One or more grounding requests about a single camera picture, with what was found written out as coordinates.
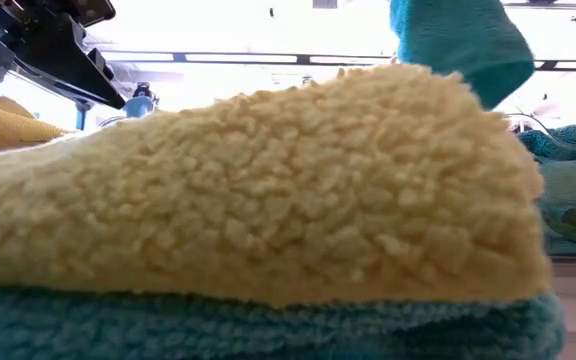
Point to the clear plastic bin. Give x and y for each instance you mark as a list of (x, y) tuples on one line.
[(568, 250)]

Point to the blue microfiber towel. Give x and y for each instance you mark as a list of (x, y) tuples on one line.
[(573, 200)]

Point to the black ceiling rail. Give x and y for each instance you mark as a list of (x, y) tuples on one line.
[(543, 5)]

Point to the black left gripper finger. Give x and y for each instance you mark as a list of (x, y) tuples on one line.
[(68, 65)]

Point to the black overhead frame bar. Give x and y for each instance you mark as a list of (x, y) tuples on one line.
[(303, 60)]

